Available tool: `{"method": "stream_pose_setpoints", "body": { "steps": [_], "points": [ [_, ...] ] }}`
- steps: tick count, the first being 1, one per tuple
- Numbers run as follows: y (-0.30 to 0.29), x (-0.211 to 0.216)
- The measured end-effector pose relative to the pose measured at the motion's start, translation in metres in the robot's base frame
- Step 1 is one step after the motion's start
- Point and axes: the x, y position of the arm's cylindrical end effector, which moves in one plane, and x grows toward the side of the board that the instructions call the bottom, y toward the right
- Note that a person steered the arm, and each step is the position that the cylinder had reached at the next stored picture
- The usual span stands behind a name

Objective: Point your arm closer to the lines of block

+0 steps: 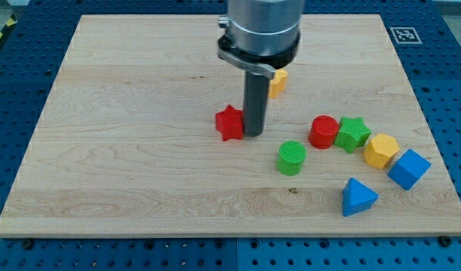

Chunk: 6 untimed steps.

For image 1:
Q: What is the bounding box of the red cylinder block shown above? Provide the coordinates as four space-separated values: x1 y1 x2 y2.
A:
308 115 339 149

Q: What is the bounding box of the blue triangle block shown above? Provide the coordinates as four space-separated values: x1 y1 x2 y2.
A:
342 178 379 217

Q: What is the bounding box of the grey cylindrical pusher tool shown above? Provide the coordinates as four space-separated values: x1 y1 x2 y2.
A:
243 72 270 137

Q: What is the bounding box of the red star block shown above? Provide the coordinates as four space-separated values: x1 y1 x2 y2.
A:
215 105 244 142

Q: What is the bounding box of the green cylinder block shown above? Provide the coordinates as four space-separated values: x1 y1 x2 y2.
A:
277 141 307 176

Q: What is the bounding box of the wooden board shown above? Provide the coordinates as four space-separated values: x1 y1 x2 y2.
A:
0 14 461 238

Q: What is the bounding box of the white fiducial marker tag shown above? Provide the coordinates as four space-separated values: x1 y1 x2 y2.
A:
390 26 422 44

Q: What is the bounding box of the yellow heart block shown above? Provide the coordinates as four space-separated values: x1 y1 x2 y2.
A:
268 69 288 98

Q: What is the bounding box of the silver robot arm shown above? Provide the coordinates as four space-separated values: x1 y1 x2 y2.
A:
217 0 305 80

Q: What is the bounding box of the blue cube block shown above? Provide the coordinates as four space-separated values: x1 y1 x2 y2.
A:
387 149 431 190

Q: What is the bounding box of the green star block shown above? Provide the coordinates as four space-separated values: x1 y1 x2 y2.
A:
333 117 372 154

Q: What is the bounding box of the black yellow hazard tape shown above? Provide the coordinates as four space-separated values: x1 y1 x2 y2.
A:
0 14 18 50

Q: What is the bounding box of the yellow hexagon block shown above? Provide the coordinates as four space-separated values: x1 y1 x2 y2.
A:
363 133 400 169

